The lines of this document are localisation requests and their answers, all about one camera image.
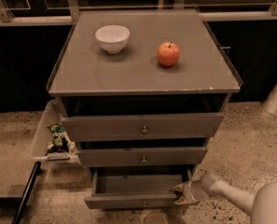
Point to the red apple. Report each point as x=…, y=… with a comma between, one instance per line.
x=168, y=54

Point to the green snack bag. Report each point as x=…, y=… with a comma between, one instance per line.
x=59, y=142

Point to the white ceramic bowl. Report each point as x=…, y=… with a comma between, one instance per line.
x=113, y=38

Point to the metal railing frame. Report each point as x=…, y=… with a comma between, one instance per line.
x=32, y=18

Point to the grey middle drawer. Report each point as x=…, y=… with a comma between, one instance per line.
x=116, y=157

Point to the black pole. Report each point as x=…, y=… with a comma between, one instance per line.
x=27, y=192

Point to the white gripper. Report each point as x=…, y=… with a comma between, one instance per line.
x=203, y=188

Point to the grey bottom drawer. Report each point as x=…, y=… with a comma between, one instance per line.
x=136, y=187

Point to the clear plastic bin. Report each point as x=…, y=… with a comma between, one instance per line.
x=43, y=138

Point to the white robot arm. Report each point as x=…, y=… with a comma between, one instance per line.
x=260, y=207

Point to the grey top drawer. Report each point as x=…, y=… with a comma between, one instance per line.
x=142, y=127

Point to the grey drawer cabinet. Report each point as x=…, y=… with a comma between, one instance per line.
x=89, y=81

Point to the grey drawer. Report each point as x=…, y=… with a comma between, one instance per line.
x=136, y=187
x=142, y=127
x=116, y=157

